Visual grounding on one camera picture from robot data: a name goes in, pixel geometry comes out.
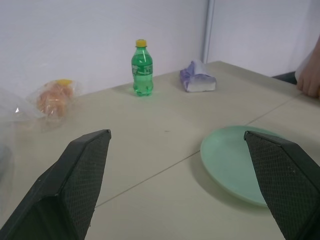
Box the person's bare hand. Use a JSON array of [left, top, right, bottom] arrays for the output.
[[296, 34, 320, 98]]

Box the light green plate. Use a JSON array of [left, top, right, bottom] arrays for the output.
[[200, 125, 283, 208]]

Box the bagged orange bread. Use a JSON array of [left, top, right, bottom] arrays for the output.
[[26, 79, 83, 131]]

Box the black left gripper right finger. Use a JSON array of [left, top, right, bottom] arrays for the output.
[[243, 130, 320, 240]]

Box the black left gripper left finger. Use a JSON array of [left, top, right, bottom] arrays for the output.
[[0, 129, 112, 240]]

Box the purple white tissue pack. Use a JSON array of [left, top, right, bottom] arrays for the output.
[[179, 59, 217, 93]]

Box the green soda bottle yellow cap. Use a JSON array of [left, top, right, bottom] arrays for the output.
[[131, 39, 154, 97]]

